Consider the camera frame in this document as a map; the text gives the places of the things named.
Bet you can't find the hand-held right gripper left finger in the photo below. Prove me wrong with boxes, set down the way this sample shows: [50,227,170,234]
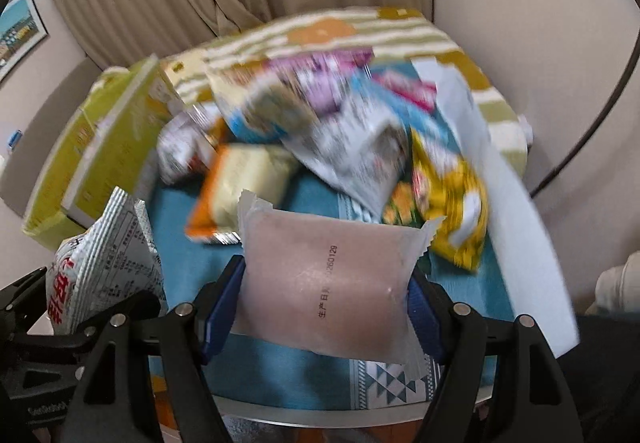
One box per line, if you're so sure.
[65,255,246,443]

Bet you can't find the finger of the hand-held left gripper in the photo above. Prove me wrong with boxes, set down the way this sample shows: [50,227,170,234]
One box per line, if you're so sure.
[10,320,101,366]
[0,268,51,326]

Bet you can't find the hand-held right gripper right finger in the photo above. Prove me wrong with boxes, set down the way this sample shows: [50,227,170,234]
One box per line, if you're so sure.
[407,273,586,443]

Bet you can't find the white snack packet red print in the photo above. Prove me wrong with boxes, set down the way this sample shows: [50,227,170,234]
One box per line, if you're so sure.
[46,187,168,336]

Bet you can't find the translucent pink snack packet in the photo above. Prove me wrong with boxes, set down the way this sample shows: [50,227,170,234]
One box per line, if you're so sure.
[237,190,446,366]

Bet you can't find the yellow snack bag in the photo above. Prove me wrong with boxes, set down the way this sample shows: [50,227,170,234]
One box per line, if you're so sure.
[382,128,491,274]

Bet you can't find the green cardboard box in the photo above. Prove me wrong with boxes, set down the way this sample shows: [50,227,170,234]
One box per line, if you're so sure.
[22,55,186,251]

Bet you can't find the blue patterned tablecloth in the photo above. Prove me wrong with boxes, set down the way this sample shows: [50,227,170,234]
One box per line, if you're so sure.
[145,58,581,411]

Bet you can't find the orange and cream snack packet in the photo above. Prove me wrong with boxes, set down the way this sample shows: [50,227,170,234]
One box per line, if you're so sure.
[185,143,296,246]

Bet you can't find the beige headboard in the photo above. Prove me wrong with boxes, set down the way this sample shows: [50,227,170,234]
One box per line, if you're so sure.
[0,55,108,218]

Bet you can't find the small white and red packet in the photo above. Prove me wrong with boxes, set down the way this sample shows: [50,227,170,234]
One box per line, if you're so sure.
[157,105,226,184]

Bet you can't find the large white printed snack bag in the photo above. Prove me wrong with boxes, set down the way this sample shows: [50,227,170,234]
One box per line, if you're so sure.
[280,93,413,218]

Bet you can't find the person's dark trousers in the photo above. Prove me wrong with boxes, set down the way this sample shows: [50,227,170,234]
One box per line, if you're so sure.
[560,313,640,443]

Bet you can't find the white cloth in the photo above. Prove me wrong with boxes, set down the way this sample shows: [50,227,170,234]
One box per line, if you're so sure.
[595,255,640,316]

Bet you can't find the bright pink snack packet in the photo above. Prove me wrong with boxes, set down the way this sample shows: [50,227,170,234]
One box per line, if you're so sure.
[375,68,438,114]

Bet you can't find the purple snack packet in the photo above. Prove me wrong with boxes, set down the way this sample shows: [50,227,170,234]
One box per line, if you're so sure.
[270,48,376,116]

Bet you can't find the striped floral blanket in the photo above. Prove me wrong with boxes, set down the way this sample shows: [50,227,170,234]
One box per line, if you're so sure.
[165,5,528,168]

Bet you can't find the black cable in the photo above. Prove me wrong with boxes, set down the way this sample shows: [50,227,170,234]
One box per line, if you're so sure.
[530,18,640,198]

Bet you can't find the framed wall picture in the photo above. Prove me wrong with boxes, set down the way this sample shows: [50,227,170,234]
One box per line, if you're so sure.
[0,0,50,84]

